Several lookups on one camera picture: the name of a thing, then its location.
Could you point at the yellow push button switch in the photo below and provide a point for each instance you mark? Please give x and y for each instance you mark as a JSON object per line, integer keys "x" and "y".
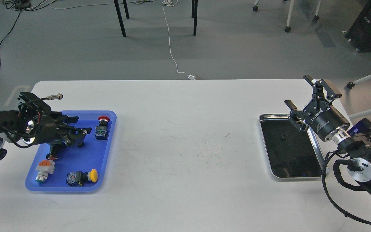
{"x": 80, "y": 178}

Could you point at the green push button switch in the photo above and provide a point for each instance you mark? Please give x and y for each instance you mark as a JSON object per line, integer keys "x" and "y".
{"x": 44, "y": 169}

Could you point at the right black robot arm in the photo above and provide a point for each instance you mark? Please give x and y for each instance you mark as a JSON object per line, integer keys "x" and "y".
{"x": 353, "y": 169}

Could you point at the red terminal small switch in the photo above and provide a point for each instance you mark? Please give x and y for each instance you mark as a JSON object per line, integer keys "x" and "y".
{"x": 53, "y": 153}

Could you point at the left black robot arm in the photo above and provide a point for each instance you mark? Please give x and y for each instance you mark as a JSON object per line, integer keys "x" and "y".
{"x": 34, "y": 122}

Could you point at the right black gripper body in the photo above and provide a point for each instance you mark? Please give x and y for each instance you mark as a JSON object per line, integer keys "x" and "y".
{"x": 323, "y": 120}

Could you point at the silver metal tray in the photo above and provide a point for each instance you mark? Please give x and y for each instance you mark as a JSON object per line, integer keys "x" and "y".
{"x": 298, "y": 158}

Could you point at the blue plastic tray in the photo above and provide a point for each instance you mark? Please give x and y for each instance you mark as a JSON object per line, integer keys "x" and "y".
{"x": 92, "y": 155}

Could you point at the red emergency push button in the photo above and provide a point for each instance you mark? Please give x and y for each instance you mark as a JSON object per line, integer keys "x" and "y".
{"x": 101, "y": 130}

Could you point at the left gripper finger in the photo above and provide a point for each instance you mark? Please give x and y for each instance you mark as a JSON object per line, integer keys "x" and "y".
{"x": 76, "y": 136}
{"x": 65, "y": 120}

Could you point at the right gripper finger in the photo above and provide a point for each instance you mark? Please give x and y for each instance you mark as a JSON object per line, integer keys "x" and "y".
{"x": 301, "y": 119}
{"x": 324, "y": 92}

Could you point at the white rolling chair base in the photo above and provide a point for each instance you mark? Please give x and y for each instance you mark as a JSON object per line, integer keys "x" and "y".
{"x": 287, "y": 29}

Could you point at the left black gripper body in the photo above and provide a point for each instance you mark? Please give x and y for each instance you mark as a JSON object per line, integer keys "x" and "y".
{"x": 50, "y": 128}

